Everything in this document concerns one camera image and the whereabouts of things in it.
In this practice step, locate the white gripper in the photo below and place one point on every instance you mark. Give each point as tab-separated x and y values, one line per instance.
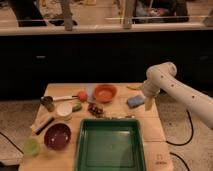
150	91

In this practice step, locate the blue sponge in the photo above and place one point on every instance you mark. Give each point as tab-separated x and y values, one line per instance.
135	101

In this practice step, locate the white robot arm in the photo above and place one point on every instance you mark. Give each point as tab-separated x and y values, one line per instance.
162	77

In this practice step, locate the green rectangular tray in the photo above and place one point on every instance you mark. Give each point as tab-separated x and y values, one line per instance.
110	145

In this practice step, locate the yellow banana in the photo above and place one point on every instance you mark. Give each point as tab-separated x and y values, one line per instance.
134	86

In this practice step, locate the metal spoon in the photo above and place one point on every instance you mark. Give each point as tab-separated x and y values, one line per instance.
120	117

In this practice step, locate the orange bowl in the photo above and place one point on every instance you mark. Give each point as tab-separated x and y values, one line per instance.
104	92

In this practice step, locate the brown grape cluster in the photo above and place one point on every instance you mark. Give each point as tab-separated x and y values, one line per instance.
96	110

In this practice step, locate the orange ball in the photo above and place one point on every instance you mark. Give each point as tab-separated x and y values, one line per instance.
82	96

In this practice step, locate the green lime piece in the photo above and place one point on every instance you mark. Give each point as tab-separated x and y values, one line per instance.
76	107

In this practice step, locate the maroon bowl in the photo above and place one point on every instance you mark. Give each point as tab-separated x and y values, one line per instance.
57	136

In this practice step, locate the wooden table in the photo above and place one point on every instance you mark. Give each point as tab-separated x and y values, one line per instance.
157	157

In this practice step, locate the green plastic cup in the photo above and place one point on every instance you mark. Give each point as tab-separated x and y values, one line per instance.
31	147

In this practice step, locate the white handled spatula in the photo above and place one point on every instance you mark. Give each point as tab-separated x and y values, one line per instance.
64	98

